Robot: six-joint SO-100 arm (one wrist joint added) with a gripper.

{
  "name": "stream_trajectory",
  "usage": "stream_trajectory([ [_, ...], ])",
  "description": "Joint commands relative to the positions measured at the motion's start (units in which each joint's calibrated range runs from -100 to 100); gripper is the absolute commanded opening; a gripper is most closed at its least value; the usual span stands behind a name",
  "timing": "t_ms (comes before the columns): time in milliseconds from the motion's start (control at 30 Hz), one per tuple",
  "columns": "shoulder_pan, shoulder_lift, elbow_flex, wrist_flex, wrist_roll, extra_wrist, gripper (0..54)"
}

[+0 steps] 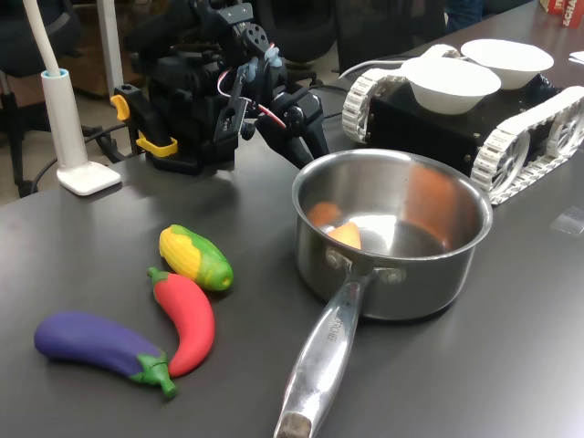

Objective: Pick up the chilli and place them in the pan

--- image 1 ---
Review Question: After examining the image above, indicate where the red toy chilli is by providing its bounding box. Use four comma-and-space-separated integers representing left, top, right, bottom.
146, 266, 216, 379

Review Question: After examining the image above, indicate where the black vehicle with white tracks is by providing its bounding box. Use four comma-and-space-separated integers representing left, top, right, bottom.
341, 43, 584, 206

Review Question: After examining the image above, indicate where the orange toy carrot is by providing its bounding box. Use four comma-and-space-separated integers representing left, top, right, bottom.
327, 222, 362, 251

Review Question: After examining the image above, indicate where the black clamp with yellow grips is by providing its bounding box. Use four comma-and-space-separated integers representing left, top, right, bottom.
110, 84, 179, 161

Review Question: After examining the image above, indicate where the white bowl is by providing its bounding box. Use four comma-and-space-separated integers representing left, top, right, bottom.
400, 57, 503, 116
460, 38, 556, 91

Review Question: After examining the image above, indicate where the yellow green toy corn cob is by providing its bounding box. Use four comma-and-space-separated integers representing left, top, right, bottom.
158, 224, 235, 292

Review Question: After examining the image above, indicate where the white upright bar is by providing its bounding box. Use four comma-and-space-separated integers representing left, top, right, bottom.
95, 0, 124, 98

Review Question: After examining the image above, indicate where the clear tape patch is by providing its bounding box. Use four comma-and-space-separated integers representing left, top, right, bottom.
549, 207, 584, 236

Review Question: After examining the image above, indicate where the red printed box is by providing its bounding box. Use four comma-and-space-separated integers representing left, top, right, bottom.
539, 0, 584, 30

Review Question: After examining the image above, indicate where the purple toy aubergine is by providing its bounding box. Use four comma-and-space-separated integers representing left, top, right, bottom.
33, 311, 178, 402

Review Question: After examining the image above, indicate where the thin white cable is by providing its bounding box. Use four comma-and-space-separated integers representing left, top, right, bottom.
339, 57, 405, 79

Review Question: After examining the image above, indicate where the steel pan with long handle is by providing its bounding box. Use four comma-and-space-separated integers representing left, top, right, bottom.
273, 148, 495, 438

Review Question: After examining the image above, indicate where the white post with flat foot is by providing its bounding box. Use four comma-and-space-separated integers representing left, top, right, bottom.
22, 0, 123, 197

